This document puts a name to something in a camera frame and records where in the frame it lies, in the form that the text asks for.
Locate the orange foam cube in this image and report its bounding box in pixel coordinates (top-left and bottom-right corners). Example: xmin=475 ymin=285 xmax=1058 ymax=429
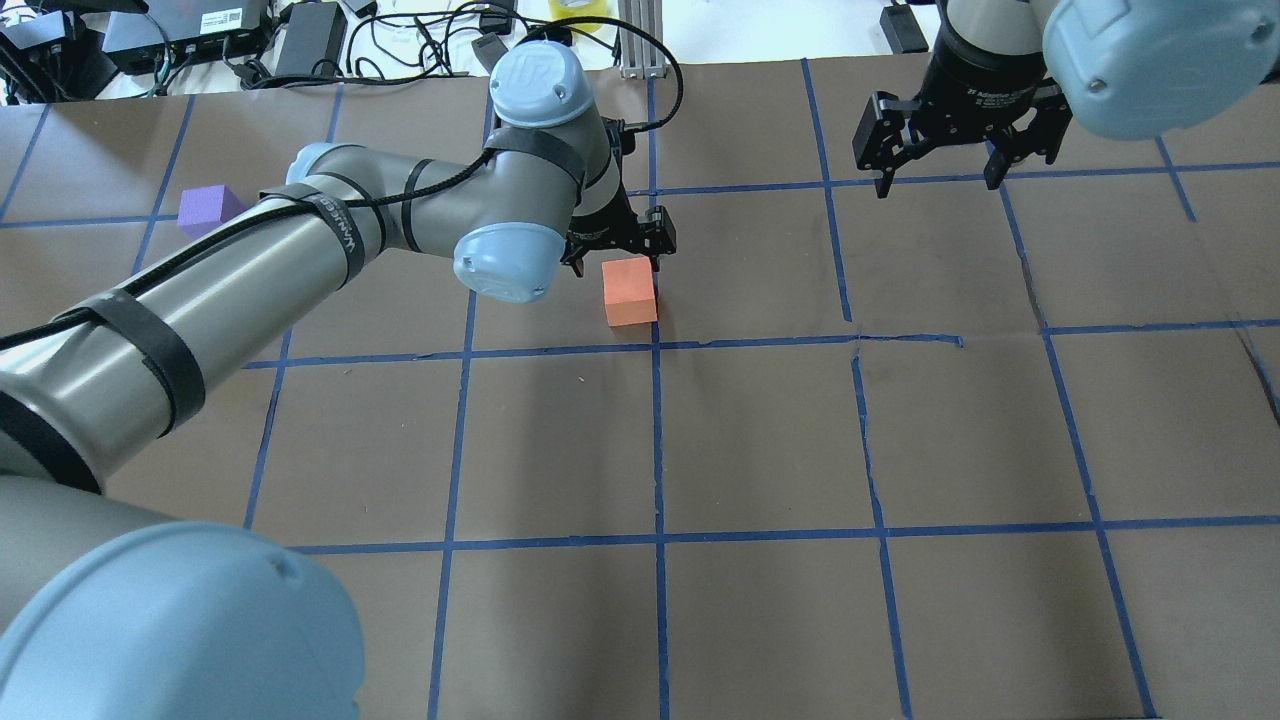
xmin=602 ymin=258 xmax=659 ymax=328

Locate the yellow tape roll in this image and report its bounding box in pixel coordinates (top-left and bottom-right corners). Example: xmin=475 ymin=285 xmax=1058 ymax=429
xmin=545 ymin=0 xmax=616 ymax=33

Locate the aluminium frame post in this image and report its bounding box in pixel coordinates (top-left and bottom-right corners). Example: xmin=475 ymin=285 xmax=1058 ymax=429
xmin=616 ymin=0 xmax=669 ymax=79

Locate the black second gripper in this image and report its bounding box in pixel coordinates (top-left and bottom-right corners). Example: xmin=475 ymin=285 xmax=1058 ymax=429
xmin=852 ymin=26 xmax=1073 ymax=199

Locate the black power adapter brick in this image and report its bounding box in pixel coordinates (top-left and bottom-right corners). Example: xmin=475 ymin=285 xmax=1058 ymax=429
xmin=879 ymin=3 xmax=931 ymax=55

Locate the purple foam cube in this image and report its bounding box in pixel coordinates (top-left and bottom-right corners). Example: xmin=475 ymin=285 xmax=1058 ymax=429
xmin=175 ymin=184 xmax=247 ymax=240

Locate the black laptop power brick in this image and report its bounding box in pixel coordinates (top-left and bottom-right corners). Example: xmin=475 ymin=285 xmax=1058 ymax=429
xmin=273 ymin=1 xmax=347 ymax=78

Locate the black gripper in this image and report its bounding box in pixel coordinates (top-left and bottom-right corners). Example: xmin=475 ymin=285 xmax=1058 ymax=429
xmin=562 ymin=120 xmax=677 ymax=279

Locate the black network switch box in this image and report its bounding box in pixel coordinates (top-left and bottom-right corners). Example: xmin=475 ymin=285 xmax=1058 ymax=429
xmin=101 ymin=1 xmax=276 ymax=76

